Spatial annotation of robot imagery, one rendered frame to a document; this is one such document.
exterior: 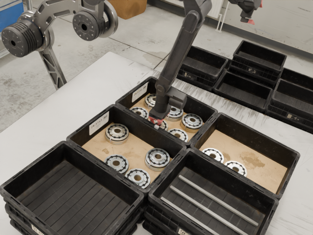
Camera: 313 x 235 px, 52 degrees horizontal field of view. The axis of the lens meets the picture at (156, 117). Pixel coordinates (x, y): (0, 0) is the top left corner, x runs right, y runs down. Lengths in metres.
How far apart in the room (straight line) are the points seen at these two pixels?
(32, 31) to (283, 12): 3.04
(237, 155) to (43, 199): 0.84
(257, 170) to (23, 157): 1.04
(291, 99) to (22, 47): 1.90
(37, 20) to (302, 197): 1.64
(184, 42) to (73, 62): 2.37
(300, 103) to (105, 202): 1.82
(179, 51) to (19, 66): 2.40
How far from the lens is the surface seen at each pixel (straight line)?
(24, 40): 1.93
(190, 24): 1.03
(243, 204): 1.37
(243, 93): 2.72
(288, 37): 4.34
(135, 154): 1.40
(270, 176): 1.52
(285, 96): 2.67
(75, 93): 1.89
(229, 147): 1.55
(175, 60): 1.19
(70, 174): 1.34
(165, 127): 1.50
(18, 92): 3.06
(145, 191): 1.17
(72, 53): 3.53
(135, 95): 1.59
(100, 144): 1.43
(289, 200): 1.66
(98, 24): 1.58
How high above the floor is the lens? 1.89
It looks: 42 degrees down
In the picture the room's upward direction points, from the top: 11 degrees clockwise
